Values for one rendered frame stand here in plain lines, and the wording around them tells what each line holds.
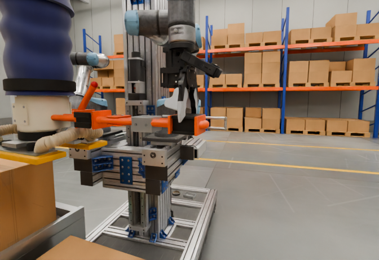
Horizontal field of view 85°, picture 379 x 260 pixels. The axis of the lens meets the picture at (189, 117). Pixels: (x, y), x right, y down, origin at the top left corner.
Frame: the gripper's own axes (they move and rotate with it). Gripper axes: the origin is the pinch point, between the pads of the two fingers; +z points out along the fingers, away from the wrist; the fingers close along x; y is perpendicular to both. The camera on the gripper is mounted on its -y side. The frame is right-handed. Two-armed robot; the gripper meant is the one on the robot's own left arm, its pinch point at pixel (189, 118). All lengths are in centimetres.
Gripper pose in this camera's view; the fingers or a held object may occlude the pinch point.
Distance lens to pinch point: 58.1
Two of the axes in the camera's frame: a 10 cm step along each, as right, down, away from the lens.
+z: 0.1, 10.0, 0.9
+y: -9.3, -0.3, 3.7
